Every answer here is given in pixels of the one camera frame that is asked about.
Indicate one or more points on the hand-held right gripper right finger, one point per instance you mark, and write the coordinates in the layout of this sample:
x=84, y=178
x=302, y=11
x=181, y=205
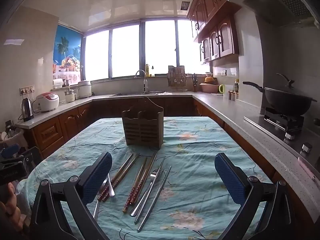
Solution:
x=228, y=180

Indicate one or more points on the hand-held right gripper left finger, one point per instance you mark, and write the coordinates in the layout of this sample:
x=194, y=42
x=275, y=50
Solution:
x=98, y=180

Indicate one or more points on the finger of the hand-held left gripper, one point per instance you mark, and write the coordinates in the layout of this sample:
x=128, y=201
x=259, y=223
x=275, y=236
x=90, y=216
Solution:
x=7, y=150
x=30, y=156

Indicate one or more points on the dark brown wooden chopstick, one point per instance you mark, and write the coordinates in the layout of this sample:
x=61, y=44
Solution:
x=123, y=173
x=120, y=170

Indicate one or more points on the brown patterned chopsticks pair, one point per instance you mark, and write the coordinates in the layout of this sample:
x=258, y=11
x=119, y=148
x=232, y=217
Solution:
x=136, y=183

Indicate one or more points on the red patterned wooden chopstick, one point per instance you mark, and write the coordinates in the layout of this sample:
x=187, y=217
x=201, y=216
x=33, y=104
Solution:
x=139, y=187

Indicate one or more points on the plain brown wooden chopstick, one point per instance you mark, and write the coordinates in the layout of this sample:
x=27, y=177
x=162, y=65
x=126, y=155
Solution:
x=148, y=170

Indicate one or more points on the metal fork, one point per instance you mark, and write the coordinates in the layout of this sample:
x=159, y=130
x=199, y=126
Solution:
x=152, y=177

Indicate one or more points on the wooden utensil holder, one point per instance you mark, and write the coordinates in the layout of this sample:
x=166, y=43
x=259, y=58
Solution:
x=143, y=127

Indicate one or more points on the person's left hand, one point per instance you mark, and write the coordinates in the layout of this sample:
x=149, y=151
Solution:
x=10, y=207

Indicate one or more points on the steel electric kettle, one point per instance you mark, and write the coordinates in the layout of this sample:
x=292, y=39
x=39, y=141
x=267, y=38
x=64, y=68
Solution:
x=27, y=110

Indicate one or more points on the floral teal tablecloth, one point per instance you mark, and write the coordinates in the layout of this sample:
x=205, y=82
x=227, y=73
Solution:
x=190, y=155

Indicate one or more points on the wooden lower cabinets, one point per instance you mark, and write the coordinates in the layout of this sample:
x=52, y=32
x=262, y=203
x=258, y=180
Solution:
x=72, y=122

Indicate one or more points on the wooden cabinets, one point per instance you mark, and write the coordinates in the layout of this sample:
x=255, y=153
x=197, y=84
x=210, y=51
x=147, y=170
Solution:
x=72, y=122
x=215, y=37

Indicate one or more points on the red and white rice cooker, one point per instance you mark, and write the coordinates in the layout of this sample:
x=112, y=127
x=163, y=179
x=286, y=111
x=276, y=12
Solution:
x=47, y=102

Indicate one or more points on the grey kitchen countertop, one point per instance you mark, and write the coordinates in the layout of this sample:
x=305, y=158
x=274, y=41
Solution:
x=240, y=120

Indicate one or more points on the small glass lid cooker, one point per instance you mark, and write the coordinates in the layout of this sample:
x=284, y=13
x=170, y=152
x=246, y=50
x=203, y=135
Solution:
x=70, y=96

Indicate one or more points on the gas stove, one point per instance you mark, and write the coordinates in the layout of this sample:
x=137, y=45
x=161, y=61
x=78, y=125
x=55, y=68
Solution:
x=282, y=127

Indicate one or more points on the row of spice jars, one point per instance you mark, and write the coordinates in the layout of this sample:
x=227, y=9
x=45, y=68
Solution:
x=233, y=96

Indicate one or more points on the white electric cooking pot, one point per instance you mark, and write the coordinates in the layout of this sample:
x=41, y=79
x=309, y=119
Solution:
x=85, y=90

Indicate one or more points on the steel kitchen sink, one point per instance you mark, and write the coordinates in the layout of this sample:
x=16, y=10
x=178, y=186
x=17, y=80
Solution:
x=135, y=94

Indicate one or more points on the pink plastic basin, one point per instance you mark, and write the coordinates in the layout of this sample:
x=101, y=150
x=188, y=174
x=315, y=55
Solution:
x=208, y=88

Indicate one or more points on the yellow label sauce bottle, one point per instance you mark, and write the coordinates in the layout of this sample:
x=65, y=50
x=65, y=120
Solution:
x=236, y=85

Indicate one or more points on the black wok with lid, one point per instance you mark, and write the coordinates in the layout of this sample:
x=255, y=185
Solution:
x=287, y=102

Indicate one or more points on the orange bowl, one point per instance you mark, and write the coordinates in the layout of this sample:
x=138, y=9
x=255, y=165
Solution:
x=210, y=80

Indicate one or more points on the curved steel faucet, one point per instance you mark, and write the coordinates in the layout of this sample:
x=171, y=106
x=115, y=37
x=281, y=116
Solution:
x=145, y=83

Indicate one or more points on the white bowl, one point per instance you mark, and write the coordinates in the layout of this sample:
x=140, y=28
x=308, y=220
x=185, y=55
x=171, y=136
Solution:
x=209, y=74

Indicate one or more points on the yellow oil bottle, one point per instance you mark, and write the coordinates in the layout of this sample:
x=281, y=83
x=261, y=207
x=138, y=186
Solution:
x=147, y=71

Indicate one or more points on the large kitchen window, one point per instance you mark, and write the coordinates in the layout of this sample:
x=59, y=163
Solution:
x=125, y=52

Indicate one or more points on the wooden upper cabinets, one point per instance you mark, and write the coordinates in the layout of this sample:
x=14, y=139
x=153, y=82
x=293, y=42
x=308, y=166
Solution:
x=215, y=37

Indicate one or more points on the square ceiling vent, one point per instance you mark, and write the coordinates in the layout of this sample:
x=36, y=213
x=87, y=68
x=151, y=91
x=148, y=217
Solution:
x=185, y=5

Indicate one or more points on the grey range hood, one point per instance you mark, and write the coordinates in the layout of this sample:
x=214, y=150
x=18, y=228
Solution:
x=275, y=0

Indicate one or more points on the wall outlet strip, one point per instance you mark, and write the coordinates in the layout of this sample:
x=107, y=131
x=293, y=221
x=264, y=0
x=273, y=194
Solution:
x=27, y=90

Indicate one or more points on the tropical fruit wall poster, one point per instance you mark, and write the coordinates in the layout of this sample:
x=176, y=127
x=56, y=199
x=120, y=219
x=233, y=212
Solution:
x=67, y=52

